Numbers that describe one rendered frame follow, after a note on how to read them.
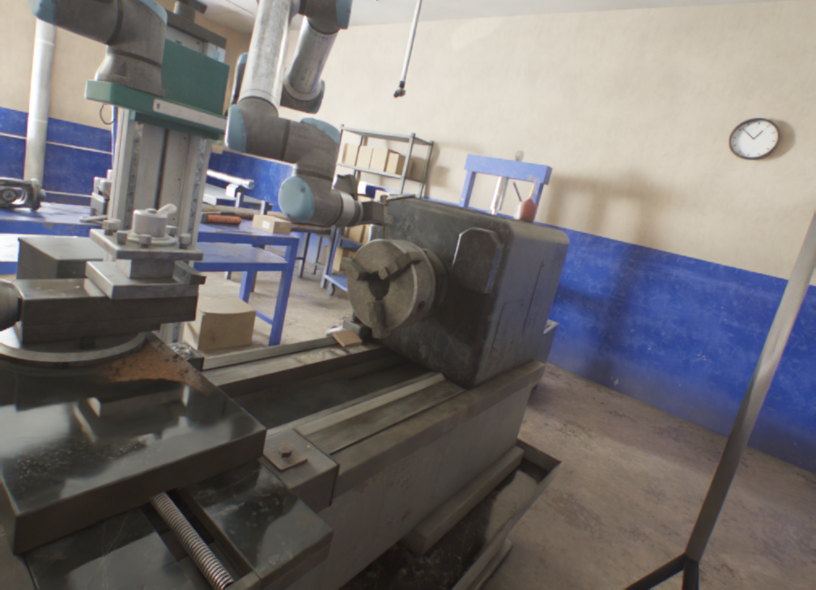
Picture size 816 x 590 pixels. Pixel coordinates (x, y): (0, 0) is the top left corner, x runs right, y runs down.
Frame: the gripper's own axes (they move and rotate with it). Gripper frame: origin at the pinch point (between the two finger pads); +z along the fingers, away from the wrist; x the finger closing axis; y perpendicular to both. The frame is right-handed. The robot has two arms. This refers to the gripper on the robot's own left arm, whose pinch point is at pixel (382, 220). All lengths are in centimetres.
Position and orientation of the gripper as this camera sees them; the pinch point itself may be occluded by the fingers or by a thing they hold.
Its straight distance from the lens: 121.8
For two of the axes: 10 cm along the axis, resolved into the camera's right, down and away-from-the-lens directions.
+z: 5.4, 0.5, 8.4
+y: 0.2, 10.0, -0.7
